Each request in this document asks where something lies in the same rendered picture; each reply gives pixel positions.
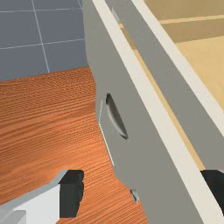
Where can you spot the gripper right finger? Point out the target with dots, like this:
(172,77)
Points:
(216,183)

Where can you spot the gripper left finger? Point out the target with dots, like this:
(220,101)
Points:
(43,201)

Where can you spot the pale grey cabinet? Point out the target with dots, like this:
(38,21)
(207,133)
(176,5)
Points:
(140,140)

